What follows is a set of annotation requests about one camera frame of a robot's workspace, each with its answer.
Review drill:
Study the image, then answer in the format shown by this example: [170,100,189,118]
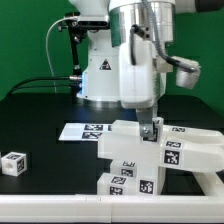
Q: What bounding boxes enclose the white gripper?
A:
[119,35,166,138]

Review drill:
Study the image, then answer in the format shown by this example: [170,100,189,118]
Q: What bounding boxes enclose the white cube nut with tag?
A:
[141,117,164,142]

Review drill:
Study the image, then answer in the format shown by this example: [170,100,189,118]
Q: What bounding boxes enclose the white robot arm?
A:
[69,0,224,139]

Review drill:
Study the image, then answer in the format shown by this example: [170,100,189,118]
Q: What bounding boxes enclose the white flat chair back panel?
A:
[59,123,112,141]

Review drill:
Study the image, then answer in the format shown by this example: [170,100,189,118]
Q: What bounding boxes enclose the white L-shaped border fence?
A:
[0,153,224,224]

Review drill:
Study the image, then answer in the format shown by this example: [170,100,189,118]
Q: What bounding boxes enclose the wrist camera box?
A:
[156,55,202,90]

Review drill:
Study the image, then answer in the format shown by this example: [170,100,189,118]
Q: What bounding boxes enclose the black cable bundle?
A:
[4,74,84,98]

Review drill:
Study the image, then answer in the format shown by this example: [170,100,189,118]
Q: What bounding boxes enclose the black camera on stand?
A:
[58,12,110,33]

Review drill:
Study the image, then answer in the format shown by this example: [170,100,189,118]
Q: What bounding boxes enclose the grey cable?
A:
[45,17,73,94]

